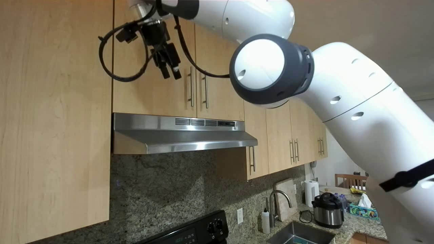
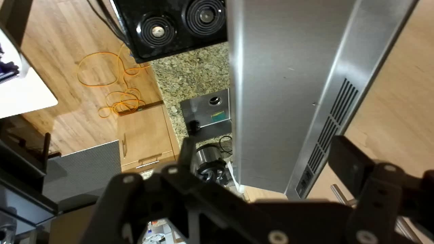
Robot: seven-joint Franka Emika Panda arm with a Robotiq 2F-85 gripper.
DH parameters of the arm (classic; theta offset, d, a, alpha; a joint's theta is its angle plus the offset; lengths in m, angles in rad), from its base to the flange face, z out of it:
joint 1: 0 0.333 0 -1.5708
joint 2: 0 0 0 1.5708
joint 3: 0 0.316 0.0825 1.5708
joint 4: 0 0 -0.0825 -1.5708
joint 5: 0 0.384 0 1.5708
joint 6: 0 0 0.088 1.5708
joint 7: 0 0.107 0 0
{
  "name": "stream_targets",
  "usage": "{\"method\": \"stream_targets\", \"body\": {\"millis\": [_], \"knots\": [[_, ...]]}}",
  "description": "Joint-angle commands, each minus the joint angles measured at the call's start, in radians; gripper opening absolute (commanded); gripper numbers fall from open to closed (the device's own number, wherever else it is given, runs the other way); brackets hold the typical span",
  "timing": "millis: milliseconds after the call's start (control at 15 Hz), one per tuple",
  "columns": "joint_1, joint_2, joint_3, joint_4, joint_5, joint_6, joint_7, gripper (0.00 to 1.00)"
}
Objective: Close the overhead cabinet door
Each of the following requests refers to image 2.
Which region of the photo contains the wooden base cabinet door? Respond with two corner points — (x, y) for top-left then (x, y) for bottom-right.
(117, 106), (174, 164)

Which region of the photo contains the grey perforated mat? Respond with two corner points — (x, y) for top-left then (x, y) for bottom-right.
(42, 140), (122, 204)

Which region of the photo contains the wooden overhead cabinet door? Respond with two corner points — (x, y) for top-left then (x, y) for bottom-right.
(307, 0), (434, 244)

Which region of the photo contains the black stove cooktop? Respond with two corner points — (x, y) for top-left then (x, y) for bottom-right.
(111, 0), (228, 64)

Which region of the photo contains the wooden drawer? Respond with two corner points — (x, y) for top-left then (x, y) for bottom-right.
(120, 151), (177, 173)

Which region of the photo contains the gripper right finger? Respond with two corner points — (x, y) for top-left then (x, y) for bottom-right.
(328, 135), (434, 244)

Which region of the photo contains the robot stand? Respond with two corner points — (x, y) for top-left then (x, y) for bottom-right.
(0, 119), (62, 238)

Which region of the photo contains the stainless steel range hood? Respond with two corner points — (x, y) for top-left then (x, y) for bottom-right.
(226, 0), (419, 201)

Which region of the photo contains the steel pot with black lid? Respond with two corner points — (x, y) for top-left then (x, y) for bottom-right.
(191, 144), (229, 185)

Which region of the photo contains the thick black cable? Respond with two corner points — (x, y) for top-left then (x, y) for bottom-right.
(86, 0), (130, 45)

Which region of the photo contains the white table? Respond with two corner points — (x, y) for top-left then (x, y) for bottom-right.
(0, 30), (59, 119)

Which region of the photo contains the small round stove burner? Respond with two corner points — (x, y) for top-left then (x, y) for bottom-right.
(137, 14), (177, 48)

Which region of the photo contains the stainless steel box appliance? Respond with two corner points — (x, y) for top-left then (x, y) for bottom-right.
(180, 89), (233, 143)

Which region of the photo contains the silver cabinet door handle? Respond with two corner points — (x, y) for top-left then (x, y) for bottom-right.
(330, 184), (424, 244)

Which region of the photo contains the large round stove burner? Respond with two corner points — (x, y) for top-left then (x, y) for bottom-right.
(182, 0), (226, 35)

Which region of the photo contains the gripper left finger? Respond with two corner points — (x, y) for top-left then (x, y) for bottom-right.
(80, 136), (289, 244)

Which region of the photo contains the thin black cable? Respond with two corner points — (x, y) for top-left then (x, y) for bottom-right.
(218, 135), (234, 155)

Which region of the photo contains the orange cable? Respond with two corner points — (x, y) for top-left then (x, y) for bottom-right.
(77, 43), (151, 118)

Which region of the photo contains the drawer handle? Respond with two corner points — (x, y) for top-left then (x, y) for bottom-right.
(137, 154), (163, 165)

